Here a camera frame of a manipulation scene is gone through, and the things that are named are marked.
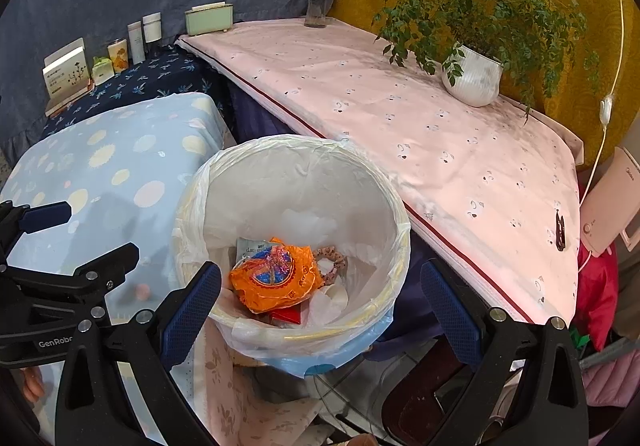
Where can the mustard yellow cloth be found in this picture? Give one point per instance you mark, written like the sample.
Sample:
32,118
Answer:
357,6

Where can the orange plastic bag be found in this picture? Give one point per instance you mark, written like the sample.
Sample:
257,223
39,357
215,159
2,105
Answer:
270,281

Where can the red wrapper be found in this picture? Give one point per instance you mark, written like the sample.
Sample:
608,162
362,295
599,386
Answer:
285,317

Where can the red cloth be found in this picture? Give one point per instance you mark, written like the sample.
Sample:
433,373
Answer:
597,296

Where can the pink floral cloth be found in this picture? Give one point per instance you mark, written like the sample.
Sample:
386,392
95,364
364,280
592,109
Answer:
240,401

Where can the light blue dotted tablecloth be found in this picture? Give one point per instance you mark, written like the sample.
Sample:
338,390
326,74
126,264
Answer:
125,151

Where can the green tissue box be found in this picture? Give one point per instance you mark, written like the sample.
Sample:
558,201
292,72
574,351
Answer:
210,21

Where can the pink quilted cloth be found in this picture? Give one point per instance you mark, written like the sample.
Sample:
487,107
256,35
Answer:
615,381

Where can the wide white jar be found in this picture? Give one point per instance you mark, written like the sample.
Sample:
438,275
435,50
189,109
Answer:
152,29

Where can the pink appliance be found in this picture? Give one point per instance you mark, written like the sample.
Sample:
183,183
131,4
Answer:
610,206

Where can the white and gold box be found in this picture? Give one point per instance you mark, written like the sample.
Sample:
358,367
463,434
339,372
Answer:
67,76

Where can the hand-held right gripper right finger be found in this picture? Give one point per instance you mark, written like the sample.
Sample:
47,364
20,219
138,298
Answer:
450,311

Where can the navy leaf-print cloth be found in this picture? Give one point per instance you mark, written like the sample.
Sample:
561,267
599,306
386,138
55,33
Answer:
150,76

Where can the pink printed cloth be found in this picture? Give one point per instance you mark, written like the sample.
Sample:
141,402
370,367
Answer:
400,101

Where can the green packet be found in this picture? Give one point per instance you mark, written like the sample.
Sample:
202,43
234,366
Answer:
101,71

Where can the leopard print scrunchie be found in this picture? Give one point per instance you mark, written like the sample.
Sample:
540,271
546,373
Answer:
332,263

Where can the black thread snips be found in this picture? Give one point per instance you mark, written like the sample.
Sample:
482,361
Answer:
560,233

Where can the bin with white liner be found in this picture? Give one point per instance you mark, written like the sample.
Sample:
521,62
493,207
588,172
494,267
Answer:
310,176

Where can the green plant in white pot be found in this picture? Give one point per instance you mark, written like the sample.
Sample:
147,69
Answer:
472,81

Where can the small orange carton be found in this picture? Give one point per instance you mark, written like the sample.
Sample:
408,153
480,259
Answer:
119,56

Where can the slim white bottle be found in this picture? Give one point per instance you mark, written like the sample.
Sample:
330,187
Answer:
136,44

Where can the person's left hand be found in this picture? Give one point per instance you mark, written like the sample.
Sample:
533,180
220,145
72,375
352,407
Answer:
32,383

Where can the dark brown wooden furniture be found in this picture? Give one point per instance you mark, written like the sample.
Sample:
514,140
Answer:
425,386

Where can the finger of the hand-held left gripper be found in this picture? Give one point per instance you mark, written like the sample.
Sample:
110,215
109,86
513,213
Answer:
45,217
110,266

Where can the grey card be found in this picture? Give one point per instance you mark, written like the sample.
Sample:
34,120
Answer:
250,248

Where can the green plastic leaves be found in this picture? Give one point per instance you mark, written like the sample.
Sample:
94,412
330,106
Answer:
582,341

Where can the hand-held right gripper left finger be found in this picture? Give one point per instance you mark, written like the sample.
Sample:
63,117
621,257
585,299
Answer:
192,311

